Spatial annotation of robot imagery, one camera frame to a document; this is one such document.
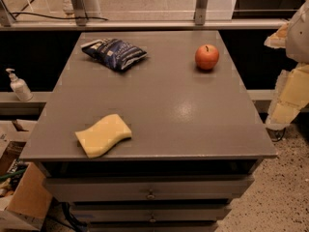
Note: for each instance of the grey drawer cabinet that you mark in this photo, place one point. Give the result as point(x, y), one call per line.
point(196, 138)

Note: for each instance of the cardboard box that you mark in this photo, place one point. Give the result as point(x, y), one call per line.
point(24, 202)

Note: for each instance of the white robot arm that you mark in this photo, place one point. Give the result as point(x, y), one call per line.
point(293, 36)

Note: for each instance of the top drawer knob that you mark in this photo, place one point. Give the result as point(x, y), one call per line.
point(150, 195)

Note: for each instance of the blue chip bag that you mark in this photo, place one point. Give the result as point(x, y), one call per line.
point(115, 54)

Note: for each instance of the yellow sponge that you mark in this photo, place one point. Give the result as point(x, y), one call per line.
point(103, 135)

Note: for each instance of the red apple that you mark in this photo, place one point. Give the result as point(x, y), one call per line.
point(206, 57)

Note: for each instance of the white pump bottle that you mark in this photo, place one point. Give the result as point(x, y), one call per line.
point(19, 86)

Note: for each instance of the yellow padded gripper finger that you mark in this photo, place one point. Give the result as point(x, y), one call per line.
point(291, 94)

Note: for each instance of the drawer knob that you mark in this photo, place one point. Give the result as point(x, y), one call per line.
point(152, 219)
point(150, 195)

